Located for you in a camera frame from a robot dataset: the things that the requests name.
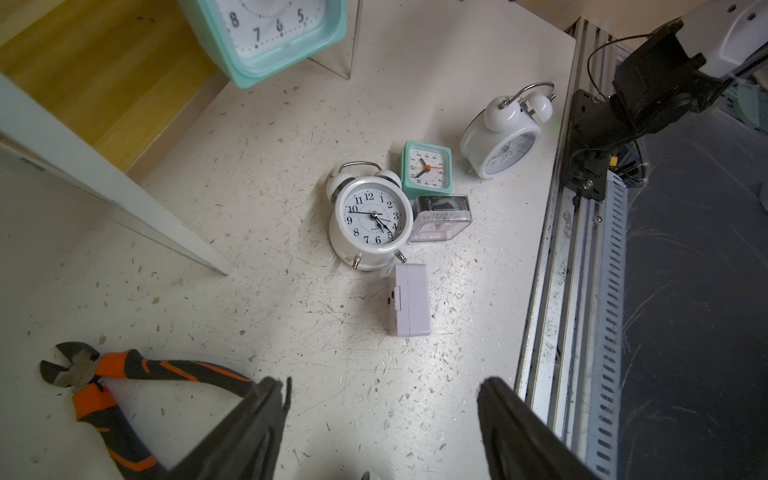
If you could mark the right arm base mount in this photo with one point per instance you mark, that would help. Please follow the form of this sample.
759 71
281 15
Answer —
596 130

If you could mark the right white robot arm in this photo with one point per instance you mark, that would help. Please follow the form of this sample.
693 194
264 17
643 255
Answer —
685 64

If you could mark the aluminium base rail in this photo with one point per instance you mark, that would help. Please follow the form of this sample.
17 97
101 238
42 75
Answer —
570 363

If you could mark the transparent grey square clock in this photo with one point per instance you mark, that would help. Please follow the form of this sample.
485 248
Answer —
440 218

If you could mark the white twin-bell clock centre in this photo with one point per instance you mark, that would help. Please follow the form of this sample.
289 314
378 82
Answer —
372 218

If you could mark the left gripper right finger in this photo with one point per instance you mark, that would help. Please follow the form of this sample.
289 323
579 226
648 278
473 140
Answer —
518 445

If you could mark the white twin-bell clock right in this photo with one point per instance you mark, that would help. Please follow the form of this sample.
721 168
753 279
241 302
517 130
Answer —
507 129

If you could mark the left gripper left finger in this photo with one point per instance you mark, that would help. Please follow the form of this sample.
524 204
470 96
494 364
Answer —
246 443

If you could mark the white twin-bell clock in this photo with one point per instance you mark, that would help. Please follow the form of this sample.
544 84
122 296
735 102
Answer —
372 218
507 129

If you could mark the small mint square clock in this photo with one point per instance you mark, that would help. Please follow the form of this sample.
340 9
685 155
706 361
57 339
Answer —
426 170

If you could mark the lilac square alarm clock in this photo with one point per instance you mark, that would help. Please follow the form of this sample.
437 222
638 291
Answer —
408 300

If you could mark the mint square alarm clock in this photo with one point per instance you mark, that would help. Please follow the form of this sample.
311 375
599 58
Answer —
252 40

